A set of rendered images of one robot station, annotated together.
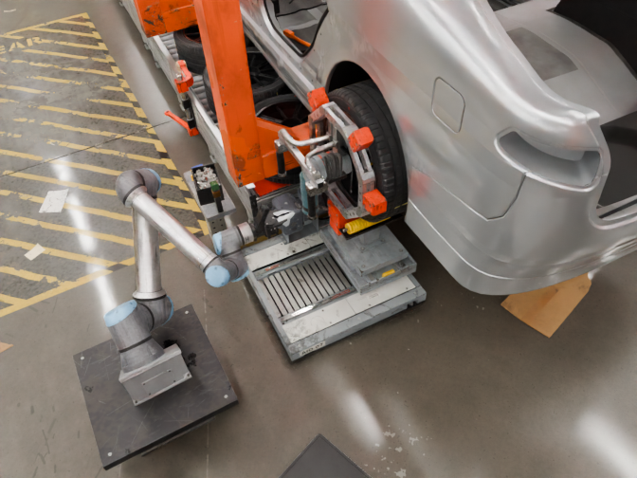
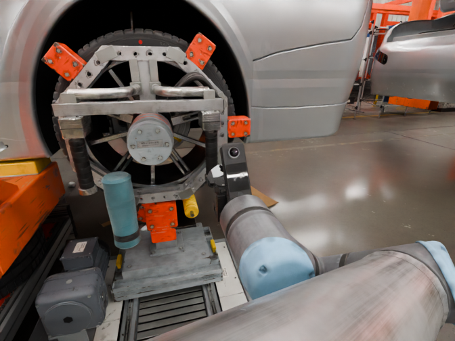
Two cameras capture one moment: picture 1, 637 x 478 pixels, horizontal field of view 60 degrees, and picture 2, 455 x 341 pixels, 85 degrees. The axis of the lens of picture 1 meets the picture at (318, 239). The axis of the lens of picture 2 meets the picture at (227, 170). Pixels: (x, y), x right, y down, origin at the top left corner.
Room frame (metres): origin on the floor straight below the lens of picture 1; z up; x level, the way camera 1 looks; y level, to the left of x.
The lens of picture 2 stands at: (1.62, 0.69, 1.06)
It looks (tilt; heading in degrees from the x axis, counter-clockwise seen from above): 22 degrees down; 280
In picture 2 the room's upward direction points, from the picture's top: straight up
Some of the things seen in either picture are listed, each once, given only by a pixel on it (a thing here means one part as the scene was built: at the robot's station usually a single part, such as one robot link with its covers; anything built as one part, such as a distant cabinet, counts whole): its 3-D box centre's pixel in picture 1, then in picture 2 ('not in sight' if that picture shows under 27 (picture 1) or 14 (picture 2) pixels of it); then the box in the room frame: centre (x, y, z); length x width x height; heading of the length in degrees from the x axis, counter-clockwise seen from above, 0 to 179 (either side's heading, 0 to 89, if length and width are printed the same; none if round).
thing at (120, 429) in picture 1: (159, 392); not in sight; (1.26, 0.80, 0.15); 0.60 x 0.60 x 0.30; 26
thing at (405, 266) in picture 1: (366, 248); (168, 258); (2.11, -0.28, 0.13); 0.50 x 0.36 x 0.10; 24
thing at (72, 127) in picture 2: (284, 143); (76, 124); (2.11, 0.14, 0.93); 0.09 x 0.05 x 0.05; 114
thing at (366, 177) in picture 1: (339, 162); (152, 131); (2.04, -0.12, 0.85); 0.54 x 0.07 x 0.54; 24
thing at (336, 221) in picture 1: (346, 213); (162, 214); (2.06, -0.16, 0.48); 0.16 x 0.12 x 0.17; 114
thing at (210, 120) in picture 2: (317, 186); (208, 118); (1.80, 0.00, 0.93); 0.09 x 0.05 x 0.05; 114
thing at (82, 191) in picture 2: (281, 162); (82, 165); (2.10, 0.16, 0.83); 0.04 x 0.04 x 0.16
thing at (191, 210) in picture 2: (368, 220); (188, 198); (1.97, -0.26, 0.51); 0.29 x 0.06 x 0.06; 114
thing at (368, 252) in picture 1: (367, 227); (165, 228); (2.11, -0.28, 0.32); 0.40 x 0.30 x 0.28; 24
